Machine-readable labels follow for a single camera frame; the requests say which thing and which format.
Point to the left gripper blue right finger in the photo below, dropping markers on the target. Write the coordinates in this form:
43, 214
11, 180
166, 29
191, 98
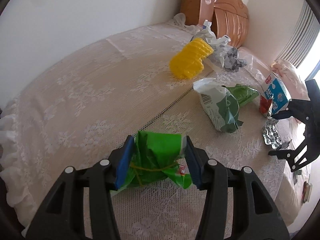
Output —
193, 162

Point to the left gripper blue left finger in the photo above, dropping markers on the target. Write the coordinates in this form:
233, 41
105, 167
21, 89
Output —
123, 157

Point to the bright green wrapper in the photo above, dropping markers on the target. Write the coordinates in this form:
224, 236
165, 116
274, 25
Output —
156, 157

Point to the blue white milk carton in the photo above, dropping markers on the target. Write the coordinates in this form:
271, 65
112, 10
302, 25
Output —
275, 89

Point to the dark green snack wrapper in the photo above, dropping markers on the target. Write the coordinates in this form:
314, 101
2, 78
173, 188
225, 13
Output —
243, 94

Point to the yellow foam net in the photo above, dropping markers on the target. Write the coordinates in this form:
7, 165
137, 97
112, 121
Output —
188, 63

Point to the white paper bag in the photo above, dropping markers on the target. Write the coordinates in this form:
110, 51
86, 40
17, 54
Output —
220, 46

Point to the folded pink quilt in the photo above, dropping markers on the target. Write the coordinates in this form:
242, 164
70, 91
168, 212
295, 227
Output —
288, 74

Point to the red foil wrapper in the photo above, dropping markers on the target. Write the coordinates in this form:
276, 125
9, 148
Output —
265, 107

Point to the silver foil wrapper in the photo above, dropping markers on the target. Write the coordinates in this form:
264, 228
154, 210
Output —
272, 137

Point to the white green snack bag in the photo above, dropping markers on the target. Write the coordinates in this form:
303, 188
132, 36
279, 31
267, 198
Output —
219, 104

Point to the white lace tablecloth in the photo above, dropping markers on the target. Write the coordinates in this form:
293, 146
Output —
83, 107

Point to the white window radiator grille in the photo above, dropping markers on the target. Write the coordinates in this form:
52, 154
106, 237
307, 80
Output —
303, 37

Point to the crumpled newspaper ball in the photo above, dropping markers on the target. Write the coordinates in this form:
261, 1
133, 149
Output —
232, 62

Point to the pink bed sheet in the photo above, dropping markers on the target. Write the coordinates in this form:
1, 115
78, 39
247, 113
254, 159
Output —
290, 194

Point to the wooden headboard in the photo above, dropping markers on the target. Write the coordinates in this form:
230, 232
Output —
231, 18

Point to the wooden side panel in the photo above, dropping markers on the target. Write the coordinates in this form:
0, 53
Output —
197, 11

